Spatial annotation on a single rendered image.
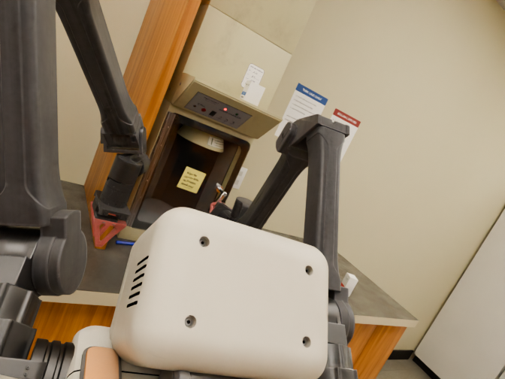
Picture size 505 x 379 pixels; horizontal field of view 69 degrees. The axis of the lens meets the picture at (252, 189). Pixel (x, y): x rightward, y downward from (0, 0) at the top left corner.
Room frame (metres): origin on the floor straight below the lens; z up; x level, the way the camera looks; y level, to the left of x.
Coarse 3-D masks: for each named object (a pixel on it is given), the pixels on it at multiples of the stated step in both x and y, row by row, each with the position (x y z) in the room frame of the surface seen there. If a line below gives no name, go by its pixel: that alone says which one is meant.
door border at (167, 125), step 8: (168, 120) 1.10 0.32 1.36; (168, 128) 1.10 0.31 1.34; (160, 136) 1.09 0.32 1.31; (160, 144) 1.10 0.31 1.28; (160, 152) 1.10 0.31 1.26; (152, 160) 1.10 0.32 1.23; (152, 168) 1.10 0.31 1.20; (144, 184) 1.10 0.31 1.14; (144, 192) 1.10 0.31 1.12; (136, 200) 1.10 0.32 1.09; (136, 208) 1.10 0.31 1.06; (128, 224) 1.10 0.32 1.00
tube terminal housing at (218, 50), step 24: (192, 24) 1.17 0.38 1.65; (216, 24) 1.12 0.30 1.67; (240, 24) 1.16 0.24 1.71; (192, 48) 1.10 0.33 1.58; (216, 48) 1.14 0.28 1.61; (240, 48) 1.18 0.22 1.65; (264, 48) 1.22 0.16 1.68; (192, 72) 1.12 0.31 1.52; (216, 72) 1.16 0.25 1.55; (240, 72) 1.20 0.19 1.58; (168, 96) 1.13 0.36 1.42; (264, 96) 1.26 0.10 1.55
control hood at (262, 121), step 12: (180, 84) 1.08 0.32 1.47; (192, 84) 1.02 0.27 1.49; (204, 84) 1.03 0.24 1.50; (180, 96) 1.06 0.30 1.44; (192, 96) 1.06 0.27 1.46; (216, 96) 1.07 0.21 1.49; (228, 96) 1.07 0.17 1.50; (240, 108) 1.12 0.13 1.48; (252, 108) 1.12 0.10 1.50; (252, 120) 1.17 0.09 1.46; (264, 120) 1.17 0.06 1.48; (276, 120) 1.18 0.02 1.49; (252, 132) 1.22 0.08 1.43; (264, 132) 1.23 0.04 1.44
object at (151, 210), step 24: (192, 120) 1.14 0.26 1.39; (168, 144) 1.11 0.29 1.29; (192, 144) 1.15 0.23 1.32; (216, 144) 1.20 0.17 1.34; (240, 144) 1.24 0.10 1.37; (168, 168) 1.13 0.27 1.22; (216, 168) 1.22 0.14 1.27; (168, 192) 1.15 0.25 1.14; (216, 192) 1.24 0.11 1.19; (144, 216) 1.12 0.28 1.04
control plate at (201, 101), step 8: (200, 96) 1.06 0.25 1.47; (208, 96) 1.06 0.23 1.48; (192, 104) 1.08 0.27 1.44; (200, 104) 1.09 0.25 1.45; (208, 104) 1.09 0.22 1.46; (216, 104) 1.09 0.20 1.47; (224, 104) 1.09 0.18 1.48; (200, 112) 1.12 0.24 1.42; (208, 112) 1.12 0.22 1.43; (224, 112) 1.12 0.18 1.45; (232, 112) 1.13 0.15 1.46; (240, 112) 1.13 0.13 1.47; (216, 120) 1.16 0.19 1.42; (224, 120) 1.16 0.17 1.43; (232, 120) 1.16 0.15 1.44; (240, 120) 1.16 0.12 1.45
